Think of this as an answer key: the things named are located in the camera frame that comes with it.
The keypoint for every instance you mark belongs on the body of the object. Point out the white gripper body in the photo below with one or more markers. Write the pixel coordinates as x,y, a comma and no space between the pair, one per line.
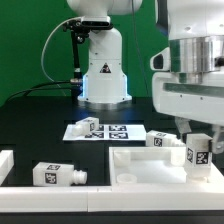
203,102

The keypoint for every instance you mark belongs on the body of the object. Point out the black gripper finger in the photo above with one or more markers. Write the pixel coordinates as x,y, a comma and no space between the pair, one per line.
218,139
182,128

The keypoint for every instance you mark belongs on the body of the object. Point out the white square tabletop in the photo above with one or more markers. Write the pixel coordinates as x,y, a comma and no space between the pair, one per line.
148,165

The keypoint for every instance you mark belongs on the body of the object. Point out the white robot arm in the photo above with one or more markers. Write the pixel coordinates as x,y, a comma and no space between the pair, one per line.
188,80

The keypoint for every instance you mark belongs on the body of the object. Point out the white U-shaped obstacle fence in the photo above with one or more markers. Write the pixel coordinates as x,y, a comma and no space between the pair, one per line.
146,197

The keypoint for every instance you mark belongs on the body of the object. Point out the white marker sheet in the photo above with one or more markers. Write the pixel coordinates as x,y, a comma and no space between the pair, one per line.
113,132

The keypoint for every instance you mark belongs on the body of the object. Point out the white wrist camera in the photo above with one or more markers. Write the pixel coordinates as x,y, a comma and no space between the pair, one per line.
161,61

